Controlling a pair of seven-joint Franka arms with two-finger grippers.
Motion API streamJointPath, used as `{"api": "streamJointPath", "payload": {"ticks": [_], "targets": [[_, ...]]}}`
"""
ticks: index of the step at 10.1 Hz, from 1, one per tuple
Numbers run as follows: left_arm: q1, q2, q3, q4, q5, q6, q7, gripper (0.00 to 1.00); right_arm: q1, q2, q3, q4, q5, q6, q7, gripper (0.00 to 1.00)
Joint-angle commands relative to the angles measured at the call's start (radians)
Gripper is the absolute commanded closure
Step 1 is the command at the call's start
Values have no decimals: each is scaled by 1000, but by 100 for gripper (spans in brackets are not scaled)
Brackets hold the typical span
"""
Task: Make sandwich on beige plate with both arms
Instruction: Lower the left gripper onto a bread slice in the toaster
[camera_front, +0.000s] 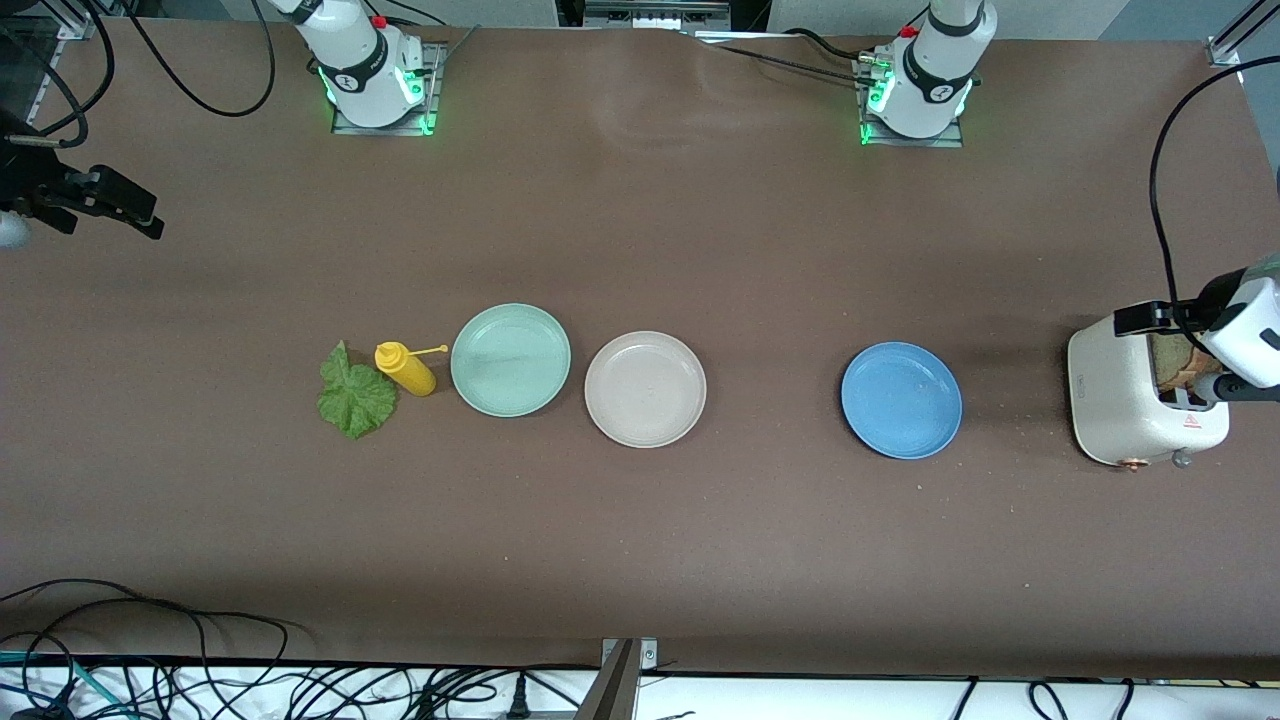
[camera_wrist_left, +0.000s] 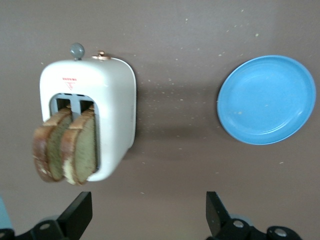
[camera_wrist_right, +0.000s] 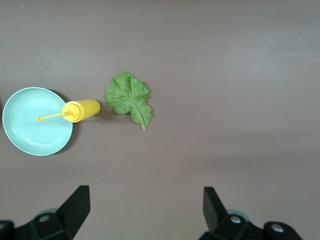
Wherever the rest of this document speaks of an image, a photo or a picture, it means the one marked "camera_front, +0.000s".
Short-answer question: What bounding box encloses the green lettuce leaf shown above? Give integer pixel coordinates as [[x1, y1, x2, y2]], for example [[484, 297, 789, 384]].
[[317, 340, 399, 441]]

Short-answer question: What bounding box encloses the yellow squeeze bottle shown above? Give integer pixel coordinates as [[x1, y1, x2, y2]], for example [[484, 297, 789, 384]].
[[374, 341, 449, 398]]

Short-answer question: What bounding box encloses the blue plate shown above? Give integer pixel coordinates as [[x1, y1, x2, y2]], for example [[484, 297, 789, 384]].
[[840, 342, 964, 461]]

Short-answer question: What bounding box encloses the mint green plate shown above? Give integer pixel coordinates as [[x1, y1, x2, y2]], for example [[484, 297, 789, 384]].
[[450, 303, 572, 419]]

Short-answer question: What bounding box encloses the beige plate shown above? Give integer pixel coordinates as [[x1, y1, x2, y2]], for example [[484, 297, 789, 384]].
[[584, 331, 708, 449]]

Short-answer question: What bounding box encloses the white toaster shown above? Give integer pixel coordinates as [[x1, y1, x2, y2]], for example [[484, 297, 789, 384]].
[[1066, 312, 1232, 472]]

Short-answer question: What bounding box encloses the silver metal device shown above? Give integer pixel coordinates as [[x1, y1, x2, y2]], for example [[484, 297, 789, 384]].
[[583, 0, 732, 31]]

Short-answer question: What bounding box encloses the black looped cable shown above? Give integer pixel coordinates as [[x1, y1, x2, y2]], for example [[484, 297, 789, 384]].
[[20, 0, 117, 151]]

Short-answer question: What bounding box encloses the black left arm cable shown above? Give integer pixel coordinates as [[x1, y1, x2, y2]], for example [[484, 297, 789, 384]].
[[1148, 55, 1280, 306]]

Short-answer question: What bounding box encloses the aluminium frame profile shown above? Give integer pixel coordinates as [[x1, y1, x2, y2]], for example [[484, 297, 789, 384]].
[[1205, 0, 1280, 69]]

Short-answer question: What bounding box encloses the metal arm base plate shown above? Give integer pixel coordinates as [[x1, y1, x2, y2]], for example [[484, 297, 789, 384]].
[[853, 55, 967, 150], [331, 42, 443, 137]]

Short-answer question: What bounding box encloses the black floor cable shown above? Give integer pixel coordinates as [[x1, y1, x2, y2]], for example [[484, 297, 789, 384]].
[[0, 578, 301, 720]]

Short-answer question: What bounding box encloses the black braided cable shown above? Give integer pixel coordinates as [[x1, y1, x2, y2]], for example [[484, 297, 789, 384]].
[[690, 32, 873, 89]]

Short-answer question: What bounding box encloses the teal cable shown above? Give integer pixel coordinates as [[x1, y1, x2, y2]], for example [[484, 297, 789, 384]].
[[0, 648, 131, 720]]

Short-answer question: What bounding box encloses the grey metal post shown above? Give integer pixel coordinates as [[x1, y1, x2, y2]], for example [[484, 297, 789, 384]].
[[575, 637, 661, 720]]

